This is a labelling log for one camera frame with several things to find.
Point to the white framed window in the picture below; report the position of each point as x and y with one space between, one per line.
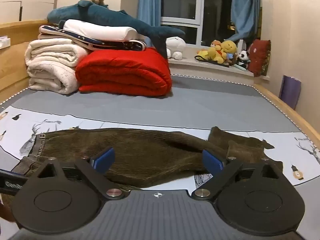
203 21

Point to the dark red cushion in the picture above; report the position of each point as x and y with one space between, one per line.
259 55

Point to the white plush toy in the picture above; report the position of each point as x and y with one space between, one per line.
175 47

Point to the purple rolled yoga mat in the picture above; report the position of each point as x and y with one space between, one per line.
290 91

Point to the wooden bed frame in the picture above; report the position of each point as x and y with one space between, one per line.
14 77

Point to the white folded pillow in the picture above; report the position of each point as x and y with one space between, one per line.
99 32

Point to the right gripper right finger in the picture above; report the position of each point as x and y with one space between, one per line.
223 172

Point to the blue right curtain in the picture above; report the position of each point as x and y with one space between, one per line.
245 17

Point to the navy patterned folded blanket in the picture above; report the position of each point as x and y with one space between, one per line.
48 31

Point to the cream folded fleece blanket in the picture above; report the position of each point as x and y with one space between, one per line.
51 64

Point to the blue left curtain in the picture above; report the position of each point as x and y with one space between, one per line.
149 11

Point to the dark olive corduroy pants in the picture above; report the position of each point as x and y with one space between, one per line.
144 158

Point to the blue curtain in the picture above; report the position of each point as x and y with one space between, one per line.
149 11
245 17

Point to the red folded quilt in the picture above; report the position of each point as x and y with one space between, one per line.
137 73

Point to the blue shark plush toy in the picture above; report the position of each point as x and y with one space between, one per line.
90 12

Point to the panda plush toy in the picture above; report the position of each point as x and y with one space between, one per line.
243 59

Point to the grey printed bed sheet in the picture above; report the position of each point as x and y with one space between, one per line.
194 106

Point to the yellow bear plush toy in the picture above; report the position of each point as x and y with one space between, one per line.
221 53

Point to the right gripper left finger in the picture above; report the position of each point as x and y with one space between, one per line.
93 169

